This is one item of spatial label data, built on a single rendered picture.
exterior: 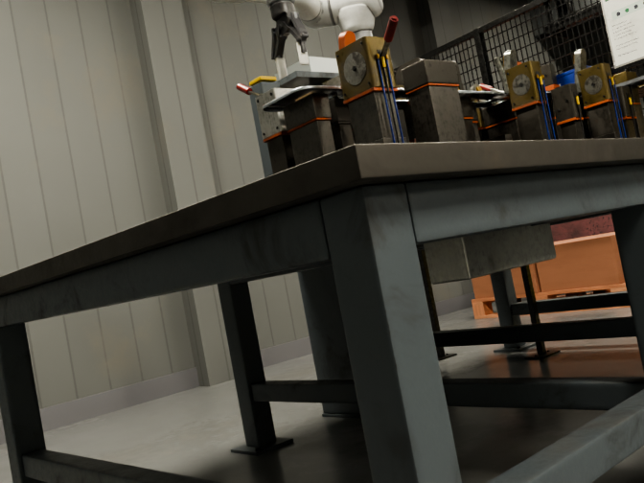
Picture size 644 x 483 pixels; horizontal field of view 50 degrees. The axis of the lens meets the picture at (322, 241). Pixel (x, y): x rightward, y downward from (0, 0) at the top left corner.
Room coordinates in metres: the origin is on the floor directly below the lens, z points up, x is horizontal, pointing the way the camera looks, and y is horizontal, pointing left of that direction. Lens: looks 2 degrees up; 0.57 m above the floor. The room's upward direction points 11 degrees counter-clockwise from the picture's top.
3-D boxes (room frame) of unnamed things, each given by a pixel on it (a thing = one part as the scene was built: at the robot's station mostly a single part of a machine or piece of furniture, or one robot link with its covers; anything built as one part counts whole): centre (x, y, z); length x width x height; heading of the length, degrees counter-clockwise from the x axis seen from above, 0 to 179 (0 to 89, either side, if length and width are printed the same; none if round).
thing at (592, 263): (5.03, -1.72, 0.23); 1.31 x 0.94 x 0.45; 32
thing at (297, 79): (2.21, -0.12, 1.16); 0.37 x 0.14 x 0.02; 130
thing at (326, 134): (1.69, -0.02, 0.84); 0.12 x 0.05 x 0.29; 40
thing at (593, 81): (2.19, -0.96, 0.87); 0.12 x 0.07 x 0.35; 40
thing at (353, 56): (1.57, -0.18, 0.88); 0.14 x 0.09 x 0.36; 40
